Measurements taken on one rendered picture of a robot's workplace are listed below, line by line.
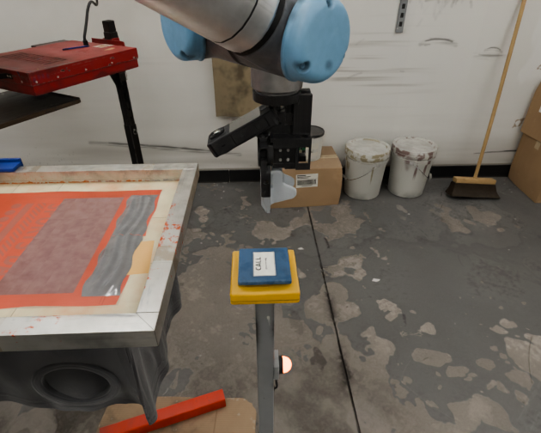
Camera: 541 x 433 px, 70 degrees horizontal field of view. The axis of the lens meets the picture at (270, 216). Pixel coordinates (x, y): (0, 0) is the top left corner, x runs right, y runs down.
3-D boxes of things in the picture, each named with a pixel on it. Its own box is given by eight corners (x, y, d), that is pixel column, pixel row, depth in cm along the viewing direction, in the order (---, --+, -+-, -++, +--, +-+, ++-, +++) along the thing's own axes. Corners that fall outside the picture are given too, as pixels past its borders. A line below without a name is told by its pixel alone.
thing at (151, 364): (185, 301, 127) (165, 187, 103) (156, 442, 90) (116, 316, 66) (175, 301, 127) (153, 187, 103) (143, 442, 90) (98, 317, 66)
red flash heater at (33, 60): (82, 59, 213) (76, 35, 206) (146, 68, 195) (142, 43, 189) (-32, 86, 168) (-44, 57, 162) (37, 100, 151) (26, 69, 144)
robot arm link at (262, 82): (250, 64, 50) (250, 52, 57) (251, 100, 53) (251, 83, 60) (306, 64, 51) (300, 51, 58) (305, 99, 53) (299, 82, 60)
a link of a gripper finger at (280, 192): (296, 221, 66) (298, 172, 60) (261, 222, 65) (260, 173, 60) (294, 210, 68) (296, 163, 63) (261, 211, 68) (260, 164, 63)
